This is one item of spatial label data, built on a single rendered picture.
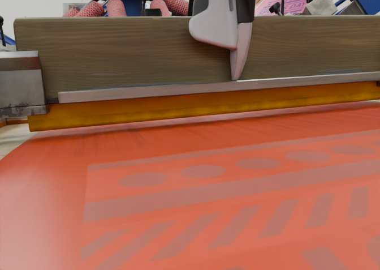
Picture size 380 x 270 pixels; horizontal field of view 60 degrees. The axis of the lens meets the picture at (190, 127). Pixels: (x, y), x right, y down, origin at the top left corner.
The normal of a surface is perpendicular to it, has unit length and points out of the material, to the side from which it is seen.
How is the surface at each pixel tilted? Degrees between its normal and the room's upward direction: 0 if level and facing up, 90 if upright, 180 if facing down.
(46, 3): 90
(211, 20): 84
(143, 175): 0
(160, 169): 0
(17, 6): 90
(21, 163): 0
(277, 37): 90
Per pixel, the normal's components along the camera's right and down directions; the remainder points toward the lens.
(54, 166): -0.06, -0.99
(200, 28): 0.27, 0.01
